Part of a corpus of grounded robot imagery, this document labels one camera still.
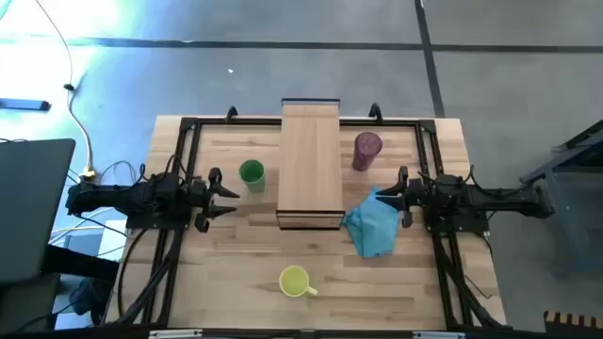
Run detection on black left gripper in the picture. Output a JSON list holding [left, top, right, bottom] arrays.
[[187, 167, 241, 234]]

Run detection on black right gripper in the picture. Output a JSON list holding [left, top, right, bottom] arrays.
[[375, 165, 428, 230]]

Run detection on green plastic cup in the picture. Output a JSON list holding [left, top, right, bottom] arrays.
[[237, 158, 267, 193]]

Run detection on purple faceted tumbler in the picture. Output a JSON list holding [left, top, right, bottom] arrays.
[[350, 131, 383, 173]]

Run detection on yellow mug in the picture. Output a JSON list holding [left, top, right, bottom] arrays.
[[278, 265, 319, 299]]

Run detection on blue microfibre cloth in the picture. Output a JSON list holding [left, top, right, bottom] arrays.
[[342, 186, 401, 259]]

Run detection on white box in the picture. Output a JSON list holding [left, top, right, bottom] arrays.
[[96, 218, 128, 263]]

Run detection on dark blue bag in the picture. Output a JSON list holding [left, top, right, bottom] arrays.
[[69, 276, 114, 317]]

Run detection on blue metal cart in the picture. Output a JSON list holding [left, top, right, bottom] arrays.
[[520, 120, 603, 274]]

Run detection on dark grey laptop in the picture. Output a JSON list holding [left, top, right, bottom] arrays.
[[0, 137, 76, 283]]

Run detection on striped wooden black object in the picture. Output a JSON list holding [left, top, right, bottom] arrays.
[[544, 309, 603, 339]]

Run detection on black flat bar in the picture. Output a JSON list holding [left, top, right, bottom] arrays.
[[0, 97, 52, 113]]

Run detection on black aluminium table frame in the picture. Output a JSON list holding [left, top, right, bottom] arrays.
[[101, 116, 508, 331]]

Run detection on wooden shelf with black frame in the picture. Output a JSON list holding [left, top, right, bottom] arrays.
[[275, 97, 347, 231]]

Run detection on silver bracket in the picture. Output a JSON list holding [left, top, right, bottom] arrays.
[[148, 329, 204, 339], [412, 331, 467, 339]]

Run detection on cream cable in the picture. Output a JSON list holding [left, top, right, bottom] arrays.
[[35, 0, 93, 170]]

